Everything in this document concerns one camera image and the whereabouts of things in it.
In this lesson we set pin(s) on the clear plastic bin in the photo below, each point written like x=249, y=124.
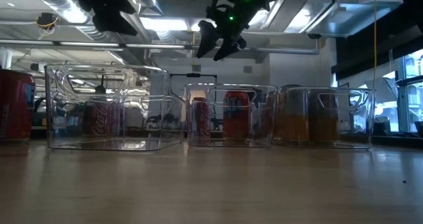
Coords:
x=155, y=95
x=357, y=128
x=264, y=118

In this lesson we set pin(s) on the white column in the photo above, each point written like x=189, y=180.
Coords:
x=5, y=59

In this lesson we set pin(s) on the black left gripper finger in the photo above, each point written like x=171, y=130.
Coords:
x=114, y=22

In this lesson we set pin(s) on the black ceiling camera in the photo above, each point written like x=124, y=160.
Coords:
x=314, y=36

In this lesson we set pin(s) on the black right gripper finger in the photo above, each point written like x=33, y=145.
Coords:
x=206, y=39
x=231, y=47

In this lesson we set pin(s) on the dark background chair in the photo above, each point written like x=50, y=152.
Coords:
x=381, y=126

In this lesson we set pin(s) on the grey wall vent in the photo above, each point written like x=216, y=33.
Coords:
x=248, y=69
x=196, y=68

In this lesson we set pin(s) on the silver rectangular air duct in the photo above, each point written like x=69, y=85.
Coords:
x=357, y=16

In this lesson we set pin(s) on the black background gantry frame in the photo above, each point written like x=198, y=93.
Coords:
x=193, y=75

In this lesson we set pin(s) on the bright window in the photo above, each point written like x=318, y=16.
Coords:
x=413, y=101

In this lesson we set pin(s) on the ceiling light panel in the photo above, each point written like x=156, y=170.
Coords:
x=163, y=24
x=195, y=27

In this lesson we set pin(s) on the grey horizontal ceiling pipe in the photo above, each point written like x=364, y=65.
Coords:
x=281, y=50

